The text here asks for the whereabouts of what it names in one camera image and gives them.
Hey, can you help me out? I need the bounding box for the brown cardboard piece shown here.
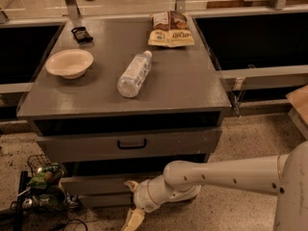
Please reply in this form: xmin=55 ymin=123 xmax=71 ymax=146
xmin=286 ymin=85 xmax=308 ymax=124

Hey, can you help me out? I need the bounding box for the clear plastic water bottle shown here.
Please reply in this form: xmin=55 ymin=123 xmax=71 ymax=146
xmin=117 ymin=51 xmax=152 ymax=98

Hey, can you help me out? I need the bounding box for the black cable on floor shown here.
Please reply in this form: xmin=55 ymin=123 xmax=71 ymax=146
xmin=47 ymin=218 xmax=89 ymax=231

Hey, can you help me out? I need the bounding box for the soda can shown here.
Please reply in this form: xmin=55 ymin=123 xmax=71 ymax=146
xmin=66 ymin=193 xmax=80 ymax=209

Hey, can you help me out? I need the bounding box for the grey top drawer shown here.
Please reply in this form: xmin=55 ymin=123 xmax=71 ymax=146
xmin=37 ymin=127 xmax=222 ymax=163

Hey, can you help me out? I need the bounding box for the white bowl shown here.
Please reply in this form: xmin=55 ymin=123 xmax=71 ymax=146
xmin=45 ymin=49 xmax=93 ymax=79

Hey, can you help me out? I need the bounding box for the green chip bag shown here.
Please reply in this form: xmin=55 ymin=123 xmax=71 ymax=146
xmin=28 ymin=163 xmax=64 ymax=190

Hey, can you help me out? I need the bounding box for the small black snack packet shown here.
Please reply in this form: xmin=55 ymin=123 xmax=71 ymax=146
xmin=71 ymin=27 xmax=93 ymax=43

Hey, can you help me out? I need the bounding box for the grey bottom drawer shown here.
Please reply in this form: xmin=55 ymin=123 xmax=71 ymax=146
xmin=78 ymin=193 xmax=135 ymax=208

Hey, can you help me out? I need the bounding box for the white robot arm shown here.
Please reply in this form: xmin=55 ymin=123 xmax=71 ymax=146
xmin=121 ymin=141 xmax=308 ymax=231

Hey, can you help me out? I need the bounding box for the grey drawer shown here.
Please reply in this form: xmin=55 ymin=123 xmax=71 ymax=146
xmin=78 ymin=193 xmax=135 ymax=208
xmin=61 ymin=161 xmax=165 ymax=195
xmin=37 ymin=127 xmax=222 ymax=163

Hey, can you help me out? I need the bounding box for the grey drawer cabinet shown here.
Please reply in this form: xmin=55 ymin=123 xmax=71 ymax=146
xmin=16 ymin=14 xmax=233 ymax=210

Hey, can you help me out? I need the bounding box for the brown yellow snack bag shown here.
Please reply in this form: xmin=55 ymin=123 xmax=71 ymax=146
xmin=148 ymin=11 xmax=194 ymax=48

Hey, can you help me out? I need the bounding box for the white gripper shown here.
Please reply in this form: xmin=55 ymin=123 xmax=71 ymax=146
xmin=121 ymin=179 xmax=159 ymax=231

